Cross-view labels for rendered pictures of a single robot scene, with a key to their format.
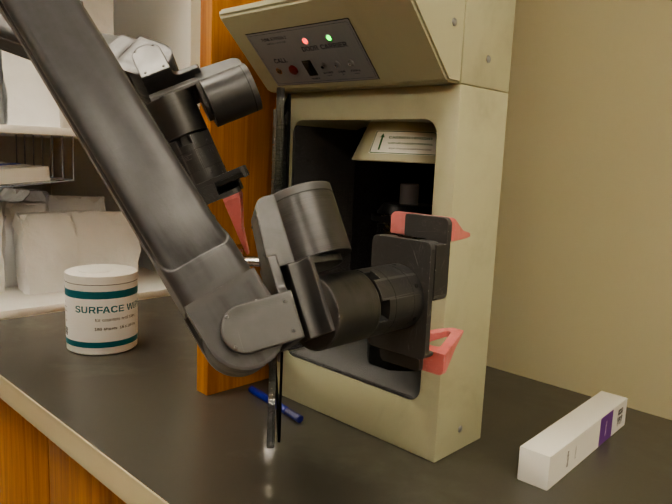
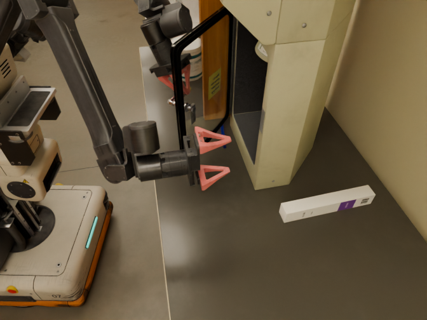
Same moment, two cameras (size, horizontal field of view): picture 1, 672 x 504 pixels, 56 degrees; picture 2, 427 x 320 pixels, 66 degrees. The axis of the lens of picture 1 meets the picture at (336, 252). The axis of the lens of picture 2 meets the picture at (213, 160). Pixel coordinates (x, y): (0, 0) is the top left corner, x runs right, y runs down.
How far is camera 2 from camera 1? 0.58 m
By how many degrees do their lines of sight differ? 47
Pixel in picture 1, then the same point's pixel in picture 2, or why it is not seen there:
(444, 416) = (262, 176)
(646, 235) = not seen: outside the picture
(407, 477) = (237, 193)
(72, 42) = (63, 55)
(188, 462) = not seen: hidden behind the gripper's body
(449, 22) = (264, 14)
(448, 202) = (267, 99)
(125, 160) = (81, 105)
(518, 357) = (365, 140)
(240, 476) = not seen: hidden behind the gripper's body
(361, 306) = (151, 174)
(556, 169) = (418, 49)
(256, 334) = (113, 175)
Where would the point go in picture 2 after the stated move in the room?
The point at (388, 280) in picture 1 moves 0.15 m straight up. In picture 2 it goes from (169, 163) to (161, 105)
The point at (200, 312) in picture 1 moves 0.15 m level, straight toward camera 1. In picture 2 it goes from (100, 162) to (53, 216)
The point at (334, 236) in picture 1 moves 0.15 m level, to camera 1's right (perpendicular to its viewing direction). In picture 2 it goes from (144, 148) to (204, 180)
